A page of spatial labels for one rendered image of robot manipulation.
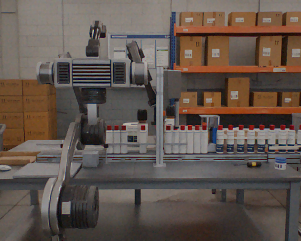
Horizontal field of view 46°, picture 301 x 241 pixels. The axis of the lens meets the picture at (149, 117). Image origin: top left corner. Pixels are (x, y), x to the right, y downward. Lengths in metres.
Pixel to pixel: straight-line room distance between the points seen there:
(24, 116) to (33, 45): 1.93
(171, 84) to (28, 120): 3.73
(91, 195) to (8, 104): 4.46
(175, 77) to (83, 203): 1.24
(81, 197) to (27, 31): 6.07
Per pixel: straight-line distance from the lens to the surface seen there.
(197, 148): 2.60
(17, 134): 5.90
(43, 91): 5.74
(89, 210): 1.51
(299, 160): 2.78
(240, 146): 2.66
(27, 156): 2.87
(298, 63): 6.66
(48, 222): 1.53
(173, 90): 2.43
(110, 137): 2.58
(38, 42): 7.31
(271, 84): 7.29
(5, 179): 2.33
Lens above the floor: 1.43
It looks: 6 degrees down
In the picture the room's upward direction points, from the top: straight up
